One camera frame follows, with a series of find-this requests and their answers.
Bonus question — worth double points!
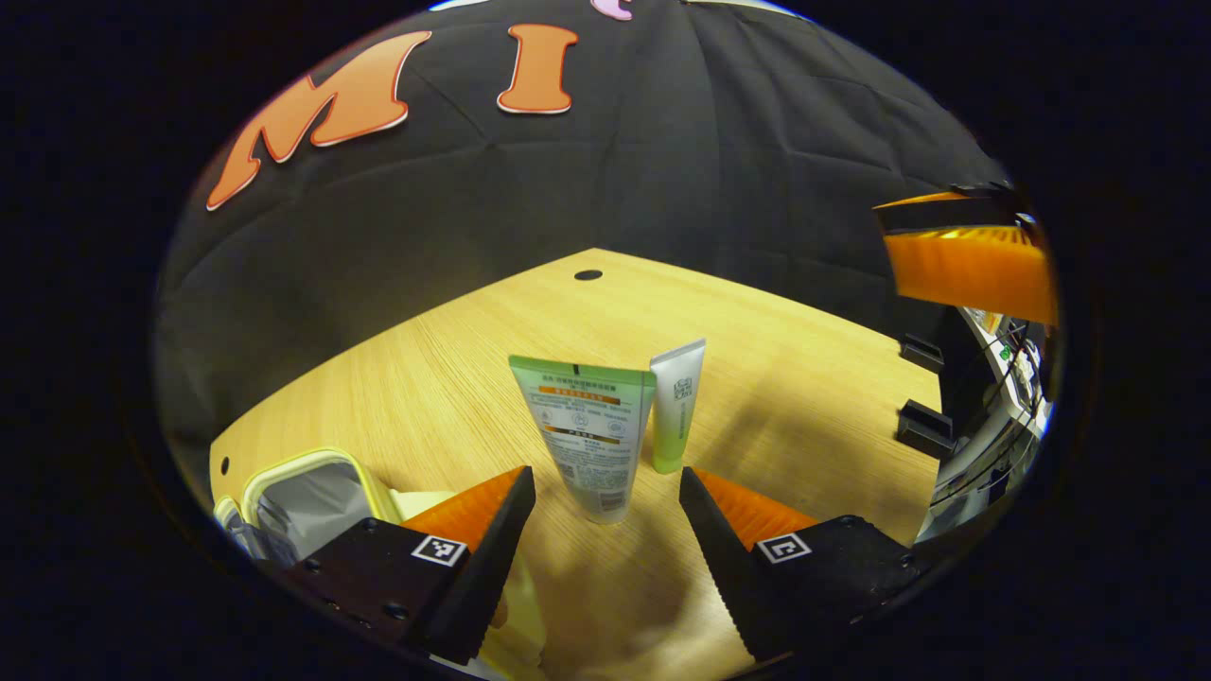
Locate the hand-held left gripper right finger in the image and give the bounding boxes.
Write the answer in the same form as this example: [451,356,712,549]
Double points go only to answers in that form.
[678,465,936,663]

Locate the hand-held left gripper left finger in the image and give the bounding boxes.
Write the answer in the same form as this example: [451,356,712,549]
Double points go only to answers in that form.
[282,465,537,666]

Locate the large light green tube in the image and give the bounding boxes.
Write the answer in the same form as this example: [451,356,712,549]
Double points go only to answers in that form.
[508,354,658,526]

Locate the small white green tube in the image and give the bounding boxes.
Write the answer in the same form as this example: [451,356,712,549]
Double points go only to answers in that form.
[649,338,708,475]

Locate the cream yellow suitcase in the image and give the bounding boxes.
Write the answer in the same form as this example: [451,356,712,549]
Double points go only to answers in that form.
[213,447,550,681]

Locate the cluttered equipment rack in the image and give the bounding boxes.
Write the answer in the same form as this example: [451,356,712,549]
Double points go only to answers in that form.
[916,305,1057,548]

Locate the black table bracket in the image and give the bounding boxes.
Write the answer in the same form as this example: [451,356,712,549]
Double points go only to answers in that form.
[895,398,958,462]
[898,334,947,375]

